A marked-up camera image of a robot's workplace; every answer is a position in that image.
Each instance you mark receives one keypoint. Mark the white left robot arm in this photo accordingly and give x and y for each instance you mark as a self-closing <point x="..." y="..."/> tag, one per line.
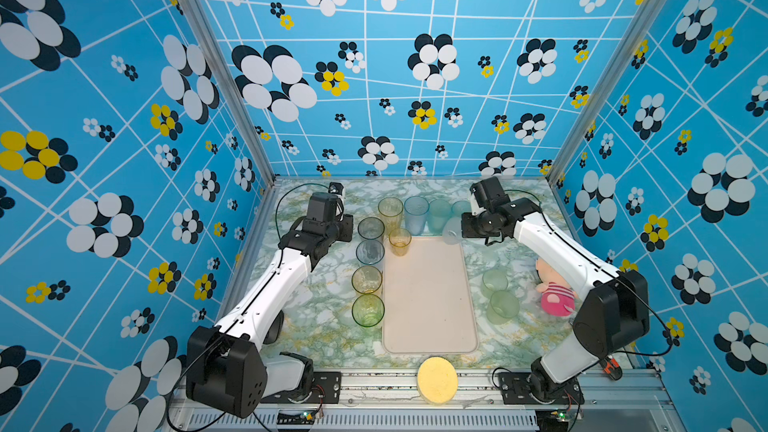
<point x="226" y="370"/>

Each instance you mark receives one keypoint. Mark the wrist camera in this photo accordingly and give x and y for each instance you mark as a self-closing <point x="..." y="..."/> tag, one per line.
<point x="327" y="206"/>
<point x="489" y="189"/>

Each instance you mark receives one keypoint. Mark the small amber glass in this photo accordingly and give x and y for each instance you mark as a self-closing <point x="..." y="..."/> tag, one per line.
<point x="399" y="241"/>

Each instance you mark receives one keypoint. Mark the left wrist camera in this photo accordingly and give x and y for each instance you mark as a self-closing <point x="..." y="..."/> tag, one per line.
<point x="327" y="206"/>

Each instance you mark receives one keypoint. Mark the tall teal glass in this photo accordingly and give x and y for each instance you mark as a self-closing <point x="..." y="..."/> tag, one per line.
<point x="439" y="213"/>

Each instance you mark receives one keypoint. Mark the tall amber glass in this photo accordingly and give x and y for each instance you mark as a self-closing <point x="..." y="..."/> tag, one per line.
<point x="390" y="211"/>

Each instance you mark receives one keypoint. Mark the small clear glass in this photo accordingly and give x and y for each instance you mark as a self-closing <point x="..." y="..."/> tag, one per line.
<point x="452" y="231"/>

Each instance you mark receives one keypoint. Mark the aluminium front rail frame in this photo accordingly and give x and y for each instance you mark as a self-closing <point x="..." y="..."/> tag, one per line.
<point x="389" y="400"/>

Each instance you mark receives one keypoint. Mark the red black utility knife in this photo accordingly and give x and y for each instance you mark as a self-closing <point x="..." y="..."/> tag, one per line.
<point x="611" y="368"/>

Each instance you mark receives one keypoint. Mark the pale pink rectangular tray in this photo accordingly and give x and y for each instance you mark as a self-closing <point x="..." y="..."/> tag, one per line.
<point x="428" y="301"/>

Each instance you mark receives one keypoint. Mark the grey glass rear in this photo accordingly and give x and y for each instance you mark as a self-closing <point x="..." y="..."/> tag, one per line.
<point x="371" y="228"/>

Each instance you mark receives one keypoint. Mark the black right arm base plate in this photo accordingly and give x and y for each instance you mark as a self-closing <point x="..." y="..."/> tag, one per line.
<point x="524" y="388"/>

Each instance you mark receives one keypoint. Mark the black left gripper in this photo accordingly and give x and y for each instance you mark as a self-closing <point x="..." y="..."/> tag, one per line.
<point x="346" y="224"/>

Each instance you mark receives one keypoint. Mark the tall blue glass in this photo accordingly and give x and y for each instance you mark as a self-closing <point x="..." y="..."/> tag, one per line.
<point x="416" y="209"/>

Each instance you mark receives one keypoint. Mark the yellow glass left column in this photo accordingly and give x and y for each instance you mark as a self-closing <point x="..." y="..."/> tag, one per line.
<point x="367" y="279"/>

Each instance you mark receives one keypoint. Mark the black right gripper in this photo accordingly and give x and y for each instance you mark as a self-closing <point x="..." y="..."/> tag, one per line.
<point x="467" y="231"/>

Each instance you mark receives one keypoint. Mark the grey-blue glass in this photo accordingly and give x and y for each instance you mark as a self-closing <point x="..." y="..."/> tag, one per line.
<point x="370" y="252"/>

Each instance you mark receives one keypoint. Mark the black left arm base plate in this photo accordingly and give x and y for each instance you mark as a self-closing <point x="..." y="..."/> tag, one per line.
<point x="324" y="388"/>

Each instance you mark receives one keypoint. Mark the tall green-teal glass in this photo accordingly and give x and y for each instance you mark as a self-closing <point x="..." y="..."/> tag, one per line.
<point x="461" y="207"/>

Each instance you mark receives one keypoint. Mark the pink plush doll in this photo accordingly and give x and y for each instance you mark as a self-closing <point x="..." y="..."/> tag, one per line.
<point x="557" y="297"/>

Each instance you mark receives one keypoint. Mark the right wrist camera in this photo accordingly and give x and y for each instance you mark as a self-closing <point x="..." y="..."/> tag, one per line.
<point x="489" y="189"/>

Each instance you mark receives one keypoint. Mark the green glass left column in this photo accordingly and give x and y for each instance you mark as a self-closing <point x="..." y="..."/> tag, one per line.
<point x="368" y="310"/>

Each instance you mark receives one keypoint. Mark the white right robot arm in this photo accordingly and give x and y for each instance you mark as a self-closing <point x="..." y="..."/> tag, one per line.
<point x="613" y="312"/>

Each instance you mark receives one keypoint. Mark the yellow round sponge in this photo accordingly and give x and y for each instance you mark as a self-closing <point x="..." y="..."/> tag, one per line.
<point x="437" y="380"/>

